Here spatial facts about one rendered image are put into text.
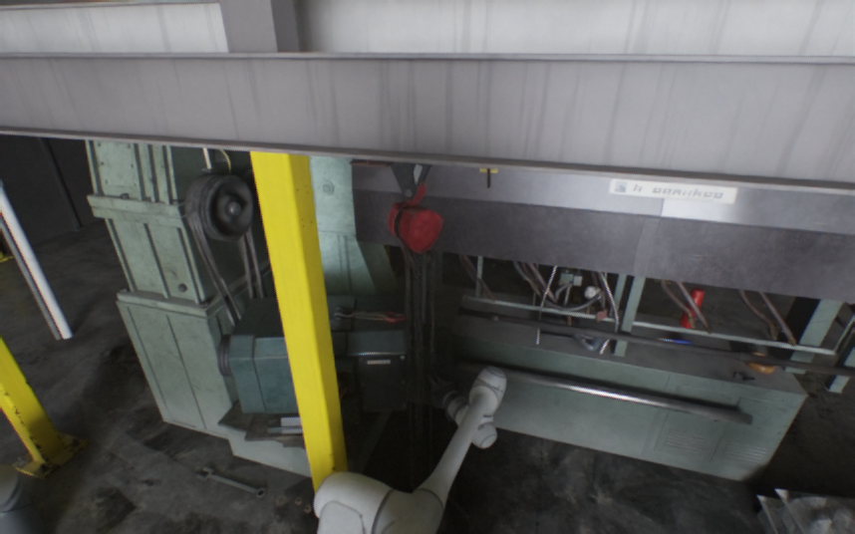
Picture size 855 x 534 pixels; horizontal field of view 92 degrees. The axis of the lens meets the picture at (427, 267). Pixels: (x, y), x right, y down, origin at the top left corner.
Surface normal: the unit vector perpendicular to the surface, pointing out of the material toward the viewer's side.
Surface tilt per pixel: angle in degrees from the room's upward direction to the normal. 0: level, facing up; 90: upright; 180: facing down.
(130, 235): 90
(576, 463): 0
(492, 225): 90
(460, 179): 78
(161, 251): 90
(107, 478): 0
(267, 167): 90
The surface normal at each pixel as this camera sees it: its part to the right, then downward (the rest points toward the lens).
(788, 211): -0.27, 0.25
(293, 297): -0.28, 0.44
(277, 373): 0.06, 0.46
